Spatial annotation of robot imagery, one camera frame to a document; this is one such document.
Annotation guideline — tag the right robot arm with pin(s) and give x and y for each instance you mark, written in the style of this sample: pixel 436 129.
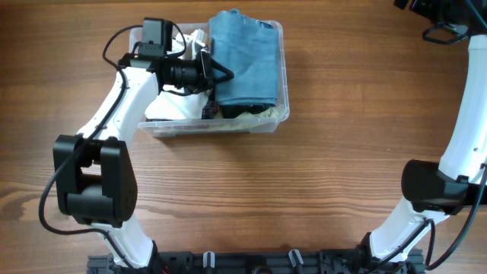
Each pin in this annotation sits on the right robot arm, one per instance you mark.
pixel 433 192

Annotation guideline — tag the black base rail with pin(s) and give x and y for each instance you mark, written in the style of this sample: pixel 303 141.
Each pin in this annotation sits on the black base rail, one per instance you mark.
pixel 323 262

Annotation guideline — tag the white garment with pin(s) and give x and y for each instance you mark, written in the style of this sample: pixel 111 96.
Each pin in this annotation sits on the white garment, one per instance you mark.
pixel 178 46

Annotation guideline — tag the dark green garment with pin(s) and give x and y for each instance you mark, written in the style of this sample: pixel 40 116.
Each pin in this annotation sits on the dark green garment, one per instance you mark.
pixel 233 111

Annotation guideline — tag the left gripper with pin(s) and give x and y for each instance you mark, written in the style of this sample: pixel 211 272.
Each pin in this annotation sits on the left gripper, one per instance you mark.
pixel 208 80

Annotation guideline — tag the plaid shirt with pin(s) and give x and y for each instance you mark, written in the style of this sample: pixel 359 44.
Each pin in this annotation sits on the plaid shirt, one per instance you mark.
pixel 209 108

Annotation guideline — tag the blue towel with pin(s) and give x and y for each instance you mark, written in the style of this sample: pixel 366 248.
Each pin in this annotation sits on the blue towel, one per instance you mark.
pixel 250 49

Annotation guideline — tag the cream cloth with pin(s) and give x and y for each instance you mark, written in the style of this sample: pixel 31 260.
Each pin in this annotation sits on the cream cloth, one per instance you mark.
pixel 242 123

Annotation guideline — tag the clear plastic storage container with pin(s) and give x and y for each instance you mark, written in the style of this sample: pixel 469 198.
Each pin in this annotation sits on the clear plastic storage container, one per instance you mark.
pixel 282 100

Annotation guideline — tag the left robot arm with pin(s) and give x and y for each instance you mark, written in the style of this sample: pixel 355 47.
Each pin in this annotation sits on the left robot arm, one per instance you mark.
pixel 94 180

